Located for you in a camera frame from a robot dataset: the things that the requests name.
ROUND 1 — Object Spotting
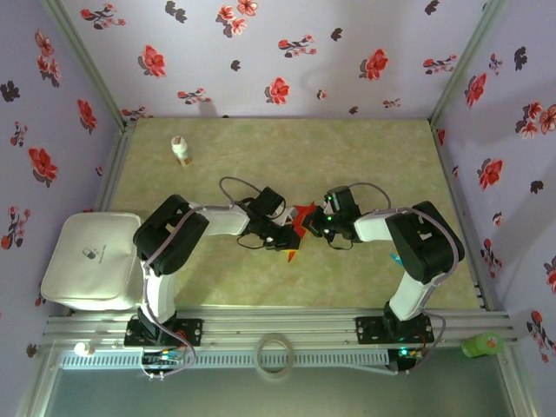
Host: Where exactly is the grey left arm cable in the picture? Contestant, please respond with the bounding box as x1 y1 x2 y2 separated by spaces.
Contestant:
137 175 264 380

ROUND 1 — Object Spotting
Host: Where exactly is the circuit board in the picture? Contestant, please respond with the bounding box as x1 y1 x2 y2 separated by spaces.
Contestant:
387 345 426 362
142 350 187 367

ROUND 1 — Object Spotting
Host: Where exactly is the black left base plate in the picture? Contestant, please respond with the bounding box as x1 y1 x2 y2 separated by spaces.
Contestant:
124 316 204 348

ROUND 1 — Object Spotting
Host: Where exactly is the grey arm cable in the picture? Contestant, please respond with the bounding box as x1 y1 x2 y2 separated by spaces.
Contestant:
346 182 466 377
137 175 264 380

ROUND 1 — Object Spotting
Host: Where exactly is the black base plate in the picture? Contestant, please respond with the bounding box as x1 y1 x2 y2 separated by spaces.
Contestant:
354 315 435 347
124 316 204 348

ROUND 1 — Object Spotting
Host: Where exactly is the clear tape roll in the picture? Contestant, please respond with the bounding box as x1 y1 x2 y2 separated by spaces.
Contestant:
255 333 296 382

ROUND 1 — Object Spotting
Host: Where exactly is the aluminium frame bar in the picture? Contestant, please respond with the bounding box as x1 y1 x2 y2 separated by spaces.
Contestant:
15 345 62 417
497 345 542 417

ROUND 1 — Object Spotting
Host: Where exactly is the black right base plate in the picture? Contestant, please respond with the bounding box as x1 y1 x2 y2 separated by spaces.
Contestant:
354 315 435 347

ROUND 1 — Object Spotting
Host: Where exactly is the white pill bottle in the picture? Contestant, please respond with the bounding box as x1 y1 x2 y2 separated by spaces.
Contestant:
170 136 192 167

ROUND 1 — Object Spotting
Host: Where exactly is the red paper sheet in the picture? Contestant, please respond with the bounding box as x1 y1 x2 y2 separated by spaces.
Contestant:
286 202 316 265

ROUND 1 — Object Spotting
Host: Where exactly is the left circuit board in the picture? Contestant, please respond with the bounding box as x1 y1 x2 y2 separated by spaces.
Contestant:
142 350 187 367

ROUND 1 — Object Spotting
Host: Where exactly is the green plastic cup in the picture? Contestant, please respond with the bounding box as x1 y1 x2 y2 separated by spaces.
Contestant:
460 332 506 359

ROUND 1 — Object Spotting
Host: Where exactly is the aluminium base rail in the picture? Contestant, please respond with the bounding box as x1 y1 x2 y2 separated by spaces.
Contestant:
41 308 520 348

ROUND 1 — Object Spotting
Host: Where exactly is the grey right arm cable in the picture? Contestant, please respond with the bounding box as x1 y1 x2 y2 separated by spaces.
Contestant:
346 182 466 377

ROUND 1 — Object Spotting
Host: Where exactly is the right circuit board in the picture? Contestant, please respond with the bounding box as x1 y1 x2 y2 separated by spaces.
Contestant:
387 345 426 362

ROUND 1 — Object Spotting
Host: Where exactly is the aluminium frame post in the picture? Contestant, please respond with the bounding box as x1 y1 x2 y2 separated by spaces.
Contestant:
40 0 136 131
427 0 510 127

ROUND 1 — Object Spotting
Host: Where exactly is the slotted grey cable duct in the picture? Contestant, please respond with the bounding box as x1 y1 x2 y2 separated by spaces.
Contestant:
58 349 390 370

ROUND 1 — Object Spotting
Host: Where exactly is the white zipper pouch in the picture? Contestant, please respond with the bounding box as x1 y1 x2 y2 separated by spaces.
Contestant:
39 211 147 312

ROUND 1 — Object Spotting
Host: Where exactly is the aluminium side rail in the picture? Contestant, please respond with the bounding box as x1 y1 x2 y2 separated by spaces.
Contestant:
429 120 500 312
93 120 138 214

